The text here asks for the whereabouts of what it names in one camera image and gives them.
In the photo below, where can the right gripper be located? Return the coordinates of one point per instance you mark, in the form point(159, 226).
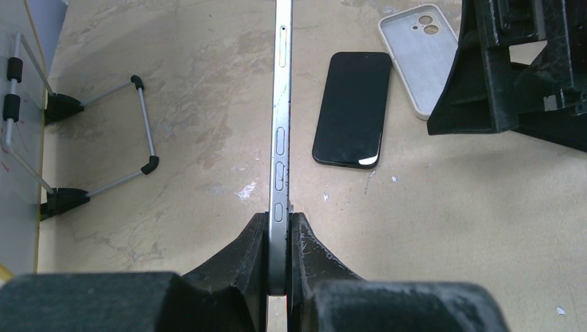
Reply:
point(520, 65)

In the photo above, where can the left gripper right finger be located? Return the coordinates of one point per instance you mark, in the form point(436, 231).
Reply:
point(325, 295)

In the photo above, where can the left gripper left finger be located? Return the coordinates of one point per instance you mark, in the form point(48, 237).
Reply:
point(228, 292)

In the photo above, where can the yellow framed whiteboard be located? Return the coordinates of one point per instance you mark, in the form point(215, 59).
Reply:
point(26, 27)

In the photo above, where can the black smartphone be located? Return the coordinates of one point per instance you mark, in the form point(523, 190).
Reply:
point(350, 125)

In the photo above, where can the white phone case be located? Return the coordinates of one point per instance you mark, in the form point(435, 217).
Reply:
point(422, 46)

